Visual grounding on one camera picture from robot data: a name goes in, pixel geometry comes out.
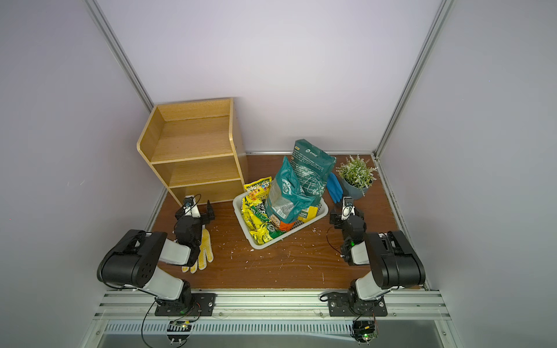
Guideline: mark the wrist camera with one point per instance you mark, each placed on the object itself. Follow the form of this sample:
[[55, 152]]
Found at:
[[348, 208], [190, 204]]

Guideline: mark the wooden three-tier shelf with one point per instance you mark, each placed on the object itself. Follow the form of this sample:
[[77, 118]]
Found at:
[[196, 148]]

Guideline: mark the blue rubber glove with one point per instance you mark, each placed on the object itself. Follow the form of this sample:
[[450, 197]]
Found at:
[[334, 188]]

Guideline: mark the yellow knit work glove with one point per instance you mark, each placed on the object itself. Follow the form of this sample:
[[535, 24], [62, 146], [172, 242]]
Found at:
[[205, 257]]

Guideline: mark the left controller board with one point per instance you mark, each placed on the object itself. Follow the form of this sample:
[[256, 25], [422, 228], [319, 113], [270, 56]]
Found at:
[[178, 332]]

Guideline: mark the yellow packet shelf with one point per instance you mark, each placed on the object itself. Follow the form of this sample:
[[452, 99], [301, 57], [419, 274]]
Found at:
[[248, 216], [262, 235], [260, 213], [259, 190]]

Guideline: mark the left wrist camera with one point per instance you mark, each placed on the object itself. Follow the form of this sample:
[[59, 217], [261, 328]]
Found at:
[[190, 204]]

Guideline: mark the green orange fertilizer bag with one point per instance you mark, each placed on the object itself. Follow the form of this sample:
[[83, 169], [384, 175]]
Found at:
[[286, 198]]

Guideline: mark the potted green plant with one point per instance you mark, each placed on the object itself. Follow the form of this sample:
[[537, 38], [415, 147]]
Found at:
[[356, 176]]

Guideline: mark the aluminium mounting rail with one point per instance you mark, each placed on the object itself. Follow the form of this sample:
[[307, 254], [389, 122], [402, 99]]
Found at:
[[303, 304]]

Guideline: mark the right controller board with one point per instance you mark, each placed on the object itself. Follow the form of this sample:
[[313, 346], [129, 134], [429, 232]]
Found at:
[[363, 331]]

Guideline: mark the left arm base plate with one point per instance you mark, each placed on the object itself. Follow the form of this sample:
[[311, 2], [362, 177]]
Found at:
[[195, 304]]

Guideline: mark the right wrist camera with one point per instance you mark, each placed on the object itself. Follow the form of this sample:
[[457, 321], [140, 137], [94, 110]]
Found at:
[[348, 208]]

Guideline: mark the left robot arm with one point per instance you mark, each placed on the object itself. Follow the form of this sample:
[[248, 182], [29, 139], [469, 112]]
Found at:
[[133, 262]]

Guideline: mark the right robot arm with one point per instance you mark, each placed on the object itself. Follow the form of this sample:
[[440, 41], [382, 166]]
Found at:
[[393, 262]]

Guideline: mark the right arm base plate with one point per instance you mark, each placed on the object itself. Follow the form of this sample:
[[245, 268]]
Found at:
[[357, 303]]

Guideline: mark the yellow packet bottom shelf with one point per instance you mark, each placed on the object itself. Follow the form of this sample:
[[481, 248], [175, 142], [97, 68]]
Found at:
[[262, 235], [260, 213]]

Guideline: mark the green yellow fertilizer bag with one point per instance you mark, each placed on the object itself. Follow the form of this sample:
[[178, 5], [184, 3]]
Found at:
[[312, 167]]

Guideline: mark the controller board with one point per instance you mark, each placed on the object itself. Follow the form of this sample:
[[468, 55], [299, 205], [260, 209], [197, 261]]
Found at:
[[178, 332], [363, 331]]

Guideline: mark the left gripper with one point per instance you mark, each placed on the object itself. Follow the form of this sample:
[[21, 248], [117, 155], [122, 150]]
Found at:
[[211, 215]]

